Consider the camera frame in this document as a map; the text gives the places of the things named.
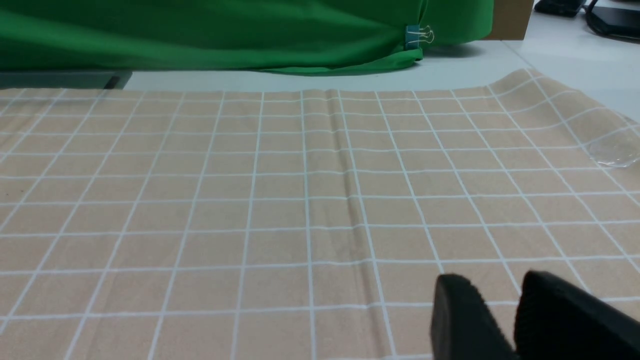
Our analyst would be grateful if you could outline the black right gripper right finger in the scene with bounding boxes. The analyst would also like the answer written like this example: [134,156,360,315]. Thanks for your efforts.
[513,270,640,360]

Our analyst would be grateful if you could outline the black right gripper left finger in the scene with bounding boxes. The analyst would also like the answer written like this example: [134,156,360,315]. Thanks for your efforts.
[430,273,518,360]

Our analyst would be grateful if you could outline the clear plastic film piece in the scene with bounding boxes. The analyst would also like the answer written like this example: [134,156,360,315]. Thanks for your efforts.
[584,113,640,168]

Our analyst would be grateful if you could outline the blue binder clip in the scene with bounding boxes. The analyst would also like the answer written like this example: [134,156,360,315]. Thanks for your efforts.
[403,24,435,51]

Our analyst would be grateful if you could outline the brown cardboard box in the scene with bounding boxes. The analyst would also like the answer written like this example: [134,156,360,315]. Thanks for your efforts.
[484,0,535,41]

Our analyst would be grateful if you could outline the green backdrop cloth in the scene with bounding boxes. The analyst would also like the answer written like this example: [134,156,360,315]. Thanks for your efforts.
[0,0,494,76]

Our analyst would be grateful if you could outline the beige checkered tablecloth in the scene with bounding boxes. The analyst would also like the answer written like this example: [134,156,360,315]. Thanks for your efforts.
[0,69,639,360]

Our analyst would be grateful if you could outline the dark grey tray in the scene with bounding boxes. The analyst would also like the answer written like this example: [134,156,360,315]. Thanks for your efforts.
[0,70,133,90]

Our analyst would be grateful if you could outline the black device with cables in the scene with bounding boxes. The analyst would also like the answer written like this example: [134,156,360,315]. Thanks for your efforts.
[533,0,640,43]

